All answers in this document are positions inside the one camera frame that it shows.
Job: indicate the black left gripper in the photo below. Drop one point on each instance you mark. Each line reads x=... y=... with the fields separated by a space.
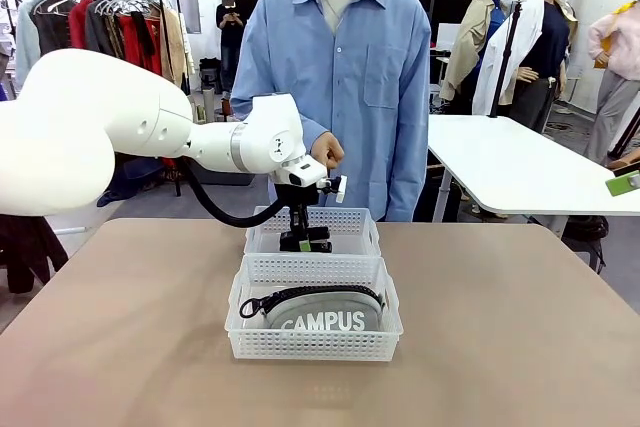
x=297 y=196

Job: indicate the black stapler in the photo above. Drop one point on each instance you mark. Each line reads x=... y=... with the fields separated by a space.
x=320 y=242

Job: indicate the grey CAMPUS pencil pouch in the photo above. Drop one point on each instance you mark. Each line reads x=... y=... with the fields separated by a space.
x=320 y=309

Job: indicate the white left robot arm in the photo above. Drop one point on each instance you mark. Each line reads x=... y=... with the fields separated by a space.
x=75 y=122

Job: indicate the person's left forearm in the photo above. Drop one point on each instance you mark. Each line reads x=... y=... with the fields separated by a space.
x=412 y=167

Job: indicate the person's right hand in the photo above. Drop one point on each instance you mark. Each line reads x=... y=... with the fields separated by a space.
x=327 y=149

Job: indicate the translucent white plastic basket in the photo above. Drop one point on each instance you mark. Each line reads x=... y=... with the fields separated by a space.
x=350 y=222
x=310 y=344

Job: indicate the black bag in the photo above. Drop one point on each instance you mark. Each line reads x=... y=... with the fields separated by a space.
x=585 y=234

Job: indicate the white table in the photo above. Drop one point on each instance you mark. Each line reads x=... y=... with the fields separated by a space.
x=525 y=172

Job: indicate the black clothes rack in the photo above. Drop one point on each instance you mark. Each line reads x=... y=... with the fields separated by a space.
x=178 y=187

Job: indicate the person in pink sweater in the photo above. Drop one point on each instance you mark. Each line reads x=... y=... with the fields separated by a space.
x=617 y=47

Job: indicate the figure in navy top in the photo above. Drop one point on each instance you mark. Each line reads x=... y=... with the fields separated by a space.
x=552 y=47

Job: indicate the tall grey cardboard roll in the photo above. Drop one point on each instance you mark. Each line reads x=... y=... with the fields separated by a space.
x=208 y=102

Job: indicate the white shirt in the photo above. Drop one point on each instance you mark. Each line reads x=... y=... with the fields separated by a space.
x=500 y=72

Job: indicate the person in blue shirt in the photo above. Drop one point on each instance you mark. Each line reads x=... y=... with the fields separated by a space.
x=360 y=72

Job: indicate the blue denim cloth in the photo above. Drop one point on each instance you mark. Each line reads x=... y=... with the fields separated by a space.
x=135 y=177

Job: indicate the black tripod stand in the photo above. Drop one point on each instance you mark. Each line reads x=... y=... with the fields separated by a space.
x=507 y=57

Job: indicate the black office chair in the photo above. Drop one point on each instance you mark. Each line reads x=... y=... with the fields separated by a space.
x=211 y=74

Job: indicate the person in black clothes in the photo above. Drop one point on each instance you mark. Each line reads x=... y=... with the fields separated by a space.
x=230 y=42

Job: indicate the beige trench coat mannequin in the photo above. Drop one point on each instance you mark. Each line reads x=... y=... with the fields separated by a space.
x=467 y=47

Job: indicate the beige garment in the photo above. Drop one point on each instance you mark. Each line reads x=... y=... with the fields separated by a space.
x=172 y=47

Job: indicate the red dress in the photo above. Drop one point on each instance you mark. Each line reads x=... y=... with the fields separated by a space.
x=140 y=42

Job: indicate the black garment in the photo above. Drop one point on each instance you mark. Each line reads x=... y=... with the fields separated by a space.
x=25 y=257

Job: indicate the charcoal jacket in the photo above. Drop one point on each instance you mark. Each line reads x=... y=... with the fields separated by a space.
x=102 y=32

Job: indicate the red jacket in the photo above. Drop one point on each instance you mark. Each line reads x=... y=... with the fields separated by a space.
x=80 y=27

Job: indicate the dark grey coat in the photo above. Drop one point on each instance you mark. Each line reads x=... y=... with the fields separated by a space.
x=52 y=32

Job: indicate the pale mint jacket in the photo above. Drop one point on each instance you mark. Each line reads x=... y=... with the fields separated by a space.
x=25 y=37

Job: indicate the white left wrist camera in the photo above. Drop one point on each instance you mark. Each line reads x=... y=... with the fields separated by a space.
x=342 y=189

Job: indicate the white wall panel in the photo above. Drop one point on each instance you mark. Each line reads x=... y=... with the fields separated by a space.
x=187 y=4

